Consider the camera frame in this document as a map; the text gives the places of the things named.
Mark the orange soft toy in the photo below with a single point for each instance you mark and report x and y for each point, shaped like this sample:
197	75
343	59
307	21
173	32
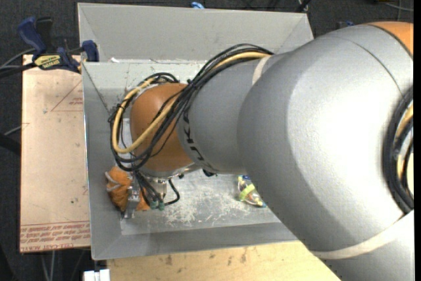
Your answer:
118	186

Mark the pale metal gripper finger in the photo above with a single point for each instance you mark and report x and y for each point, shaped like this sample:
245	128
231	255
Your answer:
133	204

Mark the brown cardboard board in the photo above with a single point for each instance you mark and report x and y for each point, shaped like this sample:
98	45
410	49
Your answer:
52	148

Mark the grey metal bin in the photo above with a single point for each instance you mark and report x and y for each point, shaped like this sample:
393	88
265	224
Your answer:
204	33

